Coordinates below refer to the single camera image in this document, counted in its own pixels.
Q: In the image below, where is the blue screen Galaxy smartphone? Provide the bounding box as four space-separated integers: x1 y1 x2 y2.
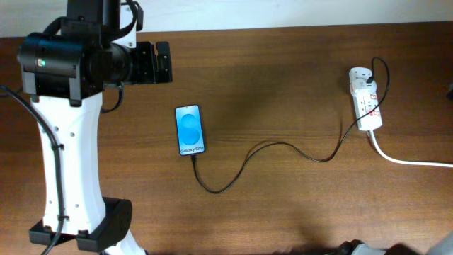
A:
175 105 205 156

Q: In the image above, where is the black USB charging cable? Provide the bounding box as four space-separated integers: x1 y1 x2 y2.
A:
190 57 391 195

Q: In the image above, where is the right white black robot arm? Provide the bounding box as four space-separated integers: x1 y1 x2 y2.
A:
330 232 452 255

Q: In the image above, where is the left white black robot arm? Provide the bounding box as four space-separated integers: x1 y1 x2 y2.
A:
18 1 173 254

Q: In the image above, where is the white USB charger adapter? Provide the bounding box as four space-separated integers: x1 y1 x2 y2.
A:
350 74 377 96

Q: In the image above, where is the white power strip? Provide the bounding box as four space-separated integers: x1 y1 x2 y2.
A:
349 67 382 131

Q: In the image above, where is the white power strip cord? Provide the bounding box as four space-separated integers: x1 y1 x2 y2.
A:
367 129 453 169

